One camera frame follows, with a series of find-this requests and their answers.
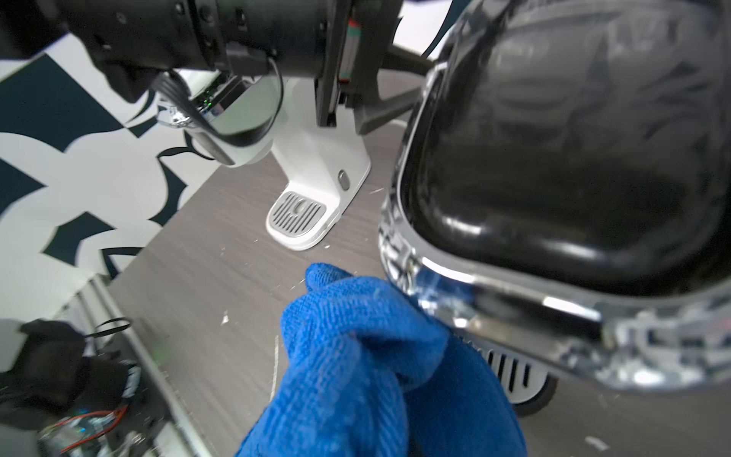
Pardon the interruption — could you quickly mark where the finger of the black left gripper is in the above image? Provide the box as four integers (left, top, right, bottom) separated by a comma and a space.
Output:
381, 45, 434, 76
352, 89, 421, 136

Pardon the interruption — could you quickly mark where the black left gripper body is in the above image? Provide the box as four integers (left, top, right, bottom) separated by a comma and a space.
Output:
315, 1, 403, 128

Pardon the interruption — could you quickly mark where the white coffee machine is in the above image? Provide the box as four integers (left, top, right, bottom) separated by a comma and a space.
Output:
157, 70, 371, 251

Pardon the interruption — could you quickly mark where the black coffee machine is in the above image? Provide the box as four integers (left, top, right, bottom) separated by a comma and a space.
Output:
379, 1, 730, 415

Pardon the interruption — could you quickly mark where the blue cleaning cloth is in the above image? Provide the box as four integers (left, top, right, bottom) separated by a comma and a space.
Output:
238, 263, 527, 456

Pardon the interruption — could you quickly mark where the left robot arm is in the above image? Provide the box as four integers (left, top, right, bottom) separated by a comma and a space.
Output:
1, 1, 432, 134

